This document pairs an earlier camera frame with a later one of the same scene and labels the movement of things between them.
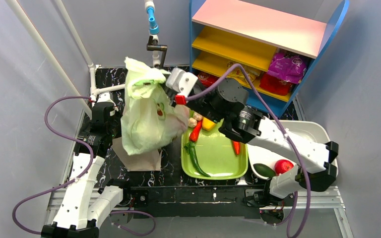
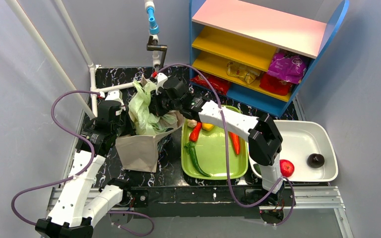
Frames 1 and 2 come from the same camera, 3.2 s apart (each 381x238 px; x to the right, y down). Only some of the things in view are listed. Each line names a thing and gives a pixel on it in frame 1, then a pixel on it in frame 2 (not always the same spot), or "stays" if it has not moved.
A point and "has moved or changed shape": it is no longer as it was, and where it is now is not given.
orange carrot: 237,147 stays
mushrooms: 192,123 stays
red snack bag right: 275,84 stays
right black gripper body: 171,97 → 159,104
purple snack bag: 292,69 stays
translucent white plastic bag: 149,120 has moved or changed shape
